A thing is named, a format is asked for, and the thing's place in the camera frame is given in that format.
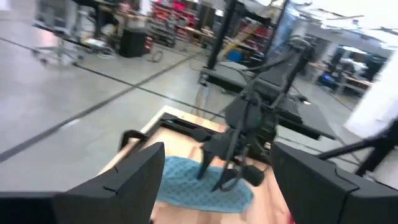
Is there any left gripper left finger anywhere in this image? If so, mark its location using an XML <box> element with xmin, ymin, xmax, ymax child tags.
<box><xmin>0</xmin><ymin>141</ymin><xmax>165</xmax><ymax>224</ymax></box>

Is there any black aluminium table frame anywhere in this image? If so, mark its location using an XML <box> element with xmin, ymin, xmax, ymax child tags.
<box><xmin>118</xmin><ymin>111</ymin><xmax>274</xmax><ymax>162</ymax></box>

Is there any black vertical post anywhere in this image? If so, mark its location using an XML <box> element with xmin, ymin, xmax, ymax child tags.
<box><xmin>206</xmin><ymin>0</ymin><xmax>242</xmax><ymax>71</ymax></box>

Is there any black cabinet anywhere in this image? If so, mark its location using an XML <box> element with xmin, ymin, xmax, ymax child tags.
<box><xmin>119</xmin><ymin>27</ymin><xmax>147</xmax><ymax>58</ymax></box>

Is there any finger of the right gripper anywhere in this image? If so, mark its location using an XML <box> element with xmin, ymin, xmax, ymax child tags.
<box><xmin>211</xmin><ymin>161</ymin><xmax>265</xmax><ymax>192</ymax></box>
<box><xmin>197</xmin><ymin>150</ymin><xmax>215</xmax><ymax>181</ymax></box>

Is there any blue patterned cloth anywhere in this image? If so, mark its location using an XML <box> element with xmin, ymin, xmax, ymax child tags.
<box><xmin>155</xmin><ymin>155</ymin><xmax>254</xmax><ymax>214</ymax></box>

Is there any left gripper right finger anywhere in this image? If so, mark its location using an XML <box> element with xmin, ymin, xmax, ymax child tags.
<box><xmin>269</xmin><ymin>141</ymin><xmax>398</xmax><ymax>224</ymax></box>

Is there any black stand beam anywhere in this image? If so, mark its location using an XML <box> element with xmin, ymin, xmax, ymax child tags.
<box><xmin>317</xmin><ymin>119</ymin><xmax>398</xmax><ymax>178</ymax></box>

